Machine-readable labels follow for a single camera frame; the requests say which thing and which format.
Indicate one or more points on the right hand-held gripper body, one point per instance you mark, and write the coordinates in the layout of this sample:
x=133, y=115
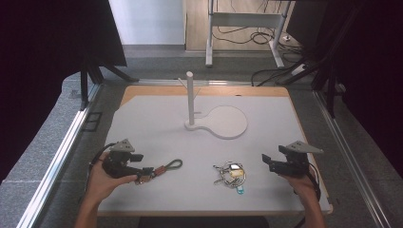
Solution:
x=296, y=163

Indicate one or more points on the aluminium rail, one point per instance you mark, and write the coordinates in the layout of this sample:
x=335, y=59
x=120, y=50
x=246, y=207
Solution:
x=60, y=152
x=164, y=82
x=351, y=164

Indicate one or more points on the white power strip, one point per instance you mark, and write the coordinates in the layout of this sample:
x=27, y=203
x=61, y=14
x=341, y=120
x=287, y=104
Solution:
x=298, y=69

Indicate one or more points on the white table mat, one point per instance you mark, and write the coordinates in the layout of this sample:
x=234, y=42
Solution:
x=177, y=186

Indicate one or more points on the white desk frame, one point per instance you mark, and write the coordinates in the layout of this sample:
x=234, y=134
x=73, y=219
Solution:
x=244, y=19

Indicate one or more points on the white key stand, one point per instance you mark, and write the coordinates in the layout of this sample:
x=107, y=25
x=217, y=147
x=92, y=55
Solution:
x=228, y=122

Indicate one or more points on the person's right hand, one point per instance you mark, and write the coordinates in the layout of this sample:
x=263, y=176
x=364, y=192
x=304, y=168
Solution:
x=302, y=185

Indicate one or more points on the black curtain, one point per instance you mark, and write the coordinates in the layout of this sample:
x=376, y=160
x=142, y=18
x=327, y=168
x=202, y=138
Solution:
x=47, y=63
x=370, y=79

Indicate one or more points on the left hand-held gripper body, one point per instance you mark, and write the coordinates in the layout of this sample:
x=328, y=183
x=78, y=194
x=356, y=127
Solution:
x=118, y=163

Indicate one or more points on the black metal stand legs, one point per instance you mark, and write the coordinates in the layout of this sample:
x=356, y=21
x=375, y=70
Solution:
x=85, y=85
x=331, y=95

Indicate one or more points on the person's left hand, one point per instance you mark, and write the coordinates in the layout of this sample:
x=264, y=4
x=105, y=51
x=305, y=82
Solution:
x=98, y=182

